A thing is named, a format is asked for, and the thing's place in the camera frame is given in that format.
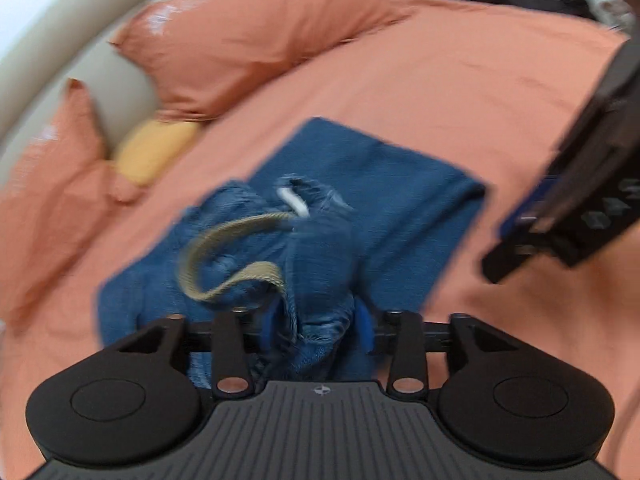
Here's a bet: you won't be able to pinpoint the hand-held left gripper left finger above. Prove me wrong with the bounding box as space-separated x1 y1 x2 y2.
106 305 281 397

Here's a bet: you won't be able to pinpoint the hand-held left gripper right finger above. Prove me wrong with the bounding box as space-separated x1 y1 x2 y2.
352 300 518 397

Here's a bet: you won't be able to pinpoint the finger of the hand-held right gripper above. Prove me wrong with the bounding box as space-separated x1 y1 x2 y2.
499 174 558 238
481 217 563 284

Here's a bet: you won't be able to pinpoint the blue denim pants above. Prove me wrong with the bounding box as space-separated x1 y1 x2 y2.
96 116 488 393

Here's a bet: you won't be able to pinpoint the bed with orange sheet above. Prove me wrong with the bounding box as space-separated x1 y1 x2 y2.
0 0 640 466

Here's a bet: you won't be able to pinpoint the yellow cushion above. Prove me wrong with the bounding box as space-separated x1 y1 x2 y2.
112 120 203 187

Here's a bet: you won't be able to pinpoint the orange embroidered pillow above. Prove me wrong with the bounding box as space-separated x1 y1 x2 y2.
110 0 418 122
0 79 146 333

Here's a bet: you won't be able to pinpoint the beige padded headboard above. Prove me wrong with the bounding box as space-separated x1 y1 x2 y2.
0 0 213 181

